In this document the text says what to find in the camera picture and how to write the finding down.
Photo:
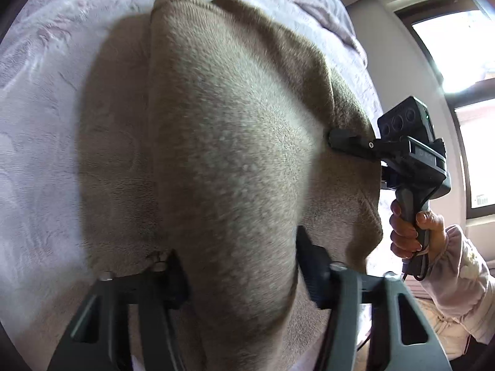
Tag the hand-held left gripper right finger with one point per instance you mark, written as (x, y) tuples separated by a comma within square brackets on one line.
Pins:
[(313, 270)]

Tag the window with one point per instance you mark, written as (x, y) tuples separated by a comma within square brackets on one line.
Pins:
[(464, 54)]

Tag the white textured blanket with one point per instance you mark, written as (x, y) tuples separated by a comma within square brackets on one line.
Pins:
[(38, 123)]

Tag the olive knit sweater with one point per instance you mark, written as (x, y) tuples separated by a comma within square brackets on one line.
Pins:
[(232, 162)]

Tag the person's right hand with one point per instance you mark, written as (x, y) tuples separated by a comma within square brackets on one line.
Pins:
[(402, 235)]

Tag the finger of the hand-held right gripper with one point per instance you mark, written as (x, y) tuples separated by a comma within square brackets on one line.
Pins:
[(348, 141)]

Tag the cream cloth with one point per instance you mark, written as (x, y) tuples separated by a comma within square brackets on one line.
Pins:
[(444, 328)]

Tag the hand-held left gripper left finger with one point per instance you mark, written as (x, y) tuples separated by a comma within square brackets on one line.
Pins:
[(172, 286)]

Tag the person's right forearm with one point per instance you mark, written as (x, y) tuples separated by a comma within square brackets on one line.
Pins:
[(464, 278)]

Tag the grey lilac bed sheet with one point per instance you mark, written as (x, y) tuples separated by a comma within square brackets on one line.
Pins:
[(309, 0)]

